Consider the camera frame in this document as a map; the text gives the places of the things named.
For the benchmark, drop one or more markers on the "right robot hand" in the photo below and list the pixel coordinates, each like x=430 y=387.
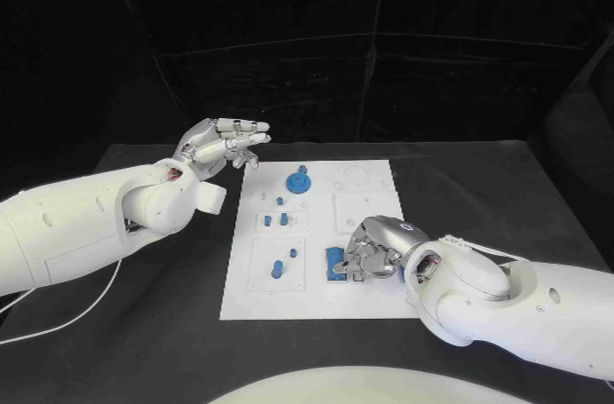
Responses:
x=384 y=240

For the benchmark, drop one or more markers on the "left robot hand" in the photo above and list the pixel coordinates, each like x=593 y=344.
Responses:
x=215 y=144

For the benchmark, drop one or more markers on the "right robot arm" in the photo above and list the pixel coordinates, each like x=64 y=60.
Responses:
x=518 y=304

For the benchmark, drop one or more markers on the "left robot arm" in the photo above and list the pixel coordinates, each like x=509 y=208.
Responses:
x=81 y=224

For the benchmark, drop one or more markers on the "white task board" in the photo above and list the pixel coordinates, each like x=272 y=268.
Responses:
x=308 y=297

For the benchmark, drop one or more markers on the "blue block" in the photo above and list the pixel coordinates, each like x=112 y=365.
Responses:
x=335 y=264

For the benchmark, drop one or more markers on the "blue gear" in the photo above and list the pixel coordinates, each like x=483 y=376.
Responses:
x=299 y=183

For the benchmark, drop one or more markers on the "long blue cylinder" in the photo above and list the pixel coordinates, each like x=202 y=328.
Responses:
x=277 y=269

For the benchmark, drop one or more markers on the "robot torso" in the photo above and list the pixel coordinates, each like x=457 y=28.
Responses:
x=372 y=385

